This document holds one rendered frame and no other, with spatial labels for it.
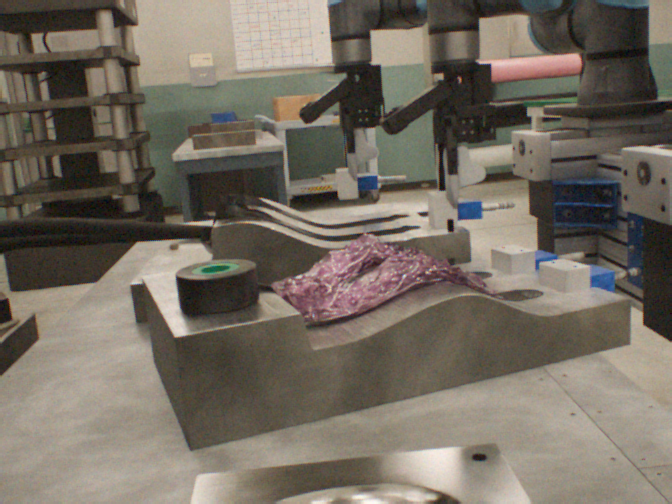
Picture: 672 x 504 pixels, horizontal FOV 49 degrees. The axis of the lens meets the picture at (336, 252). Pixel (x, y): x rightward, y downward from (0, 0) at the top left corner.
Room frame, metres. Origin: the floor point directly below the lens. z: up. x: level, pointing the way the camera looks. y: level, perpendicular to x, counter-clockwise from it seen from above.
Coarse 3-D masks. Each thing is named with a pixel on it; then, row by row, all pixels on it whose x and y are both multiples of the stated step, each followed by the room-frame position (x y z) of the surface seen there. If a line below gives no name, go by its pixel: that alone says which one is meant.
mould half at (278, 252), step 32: (224, 224) 1.04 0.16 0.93; (256, 224) 1.04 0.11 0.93; (384, 224) 1.19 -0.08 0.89; (416, 224) 1.15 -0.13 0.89; (160, 256) 1.21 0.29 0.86; (192, 256) 1.19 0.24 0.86; (224, 256) 1.04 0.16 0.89; (256, 256) 1.04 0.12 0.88; (288, 256) 1.05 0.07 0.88; (320, 256) 1.05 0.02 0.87; (448, 256) 1.06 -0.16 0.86
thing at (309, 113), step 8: (344, 80) 1.39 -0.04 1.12; (336, 88) 1.39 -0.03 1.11; (344, 88) 1.39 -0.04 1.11; (352, 88) 1.39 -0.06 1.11; (320, 96) 1.42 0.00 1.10; (328, 96) 1.39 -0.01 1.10; (336, 96) 1.39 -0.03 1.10; (344, 96) 1.39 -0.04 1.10; (312, 104) 1.39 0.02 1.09; (320, 104) 1.39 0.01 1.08; (328, 104) 1.39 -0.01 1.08; (304, 112) 1.39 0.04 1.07; (312, 112) 1.39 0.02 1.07; (320, 112) 1.39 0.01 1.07; (304, 120) 1.39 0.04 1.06; (312, 120) 1.39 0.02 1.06
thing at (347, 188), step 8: (344, 168) 1.43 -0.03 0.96; (344, 176) 1.38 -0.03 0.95; (360, 176) 1.39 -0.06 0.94; (368, 176) 1.39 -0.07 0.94; (376, 176) 1.39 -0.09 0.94; (400, 176) 1.41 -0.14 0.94; (344, 184) 1.38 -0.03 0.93; (352, 184) 1.39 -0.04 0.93; (360, 184) 1.39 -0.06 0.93; (368, 184) 1.39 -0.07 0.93; (376, 184) 1.39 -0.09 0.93; (344, 192) 1.38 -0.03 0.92; (352, 192) 1.39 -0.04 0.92
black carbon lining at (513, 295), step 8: (472, 272) 0.95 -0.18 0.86; (480, 272) 0.95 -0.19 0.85; (488, 272) 0.95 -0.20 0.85; (264, 288) 0.75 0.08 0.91; (272, 288) 0.74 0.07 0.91; (504, 296) 0.84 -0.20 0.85; (512, 296) 0.84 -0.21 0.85; (520, 296) 0.84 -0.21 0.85; (528, 296) 0.84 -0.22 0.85; (536, 296) 0.82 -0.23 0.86; (312, 320) 0.73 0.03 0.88; (320, 320) 0.73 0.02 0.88; (328, 320) 0.73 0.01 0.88
